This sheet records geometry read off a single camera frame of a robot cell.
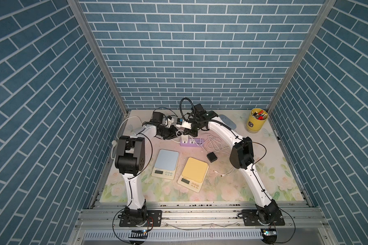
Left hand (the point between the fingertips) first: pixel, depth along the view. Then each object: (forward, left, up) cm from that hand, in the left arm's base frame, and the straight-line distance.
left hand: (183, 134), depth 96 cm
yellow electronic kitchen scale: (-23, -6, -8) cm, 25 cm away
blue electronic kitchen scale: (-17, +10, -8) cm, 21 cm away
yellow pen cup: (+8, -48, +5) cm, 49 cm away
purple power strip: (-3, -9, -4) cm, 10 cm away
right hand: (+2, -2, 0) cm, 2 cm away
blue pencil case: (+14, -35, -7) cm, 38 cm away
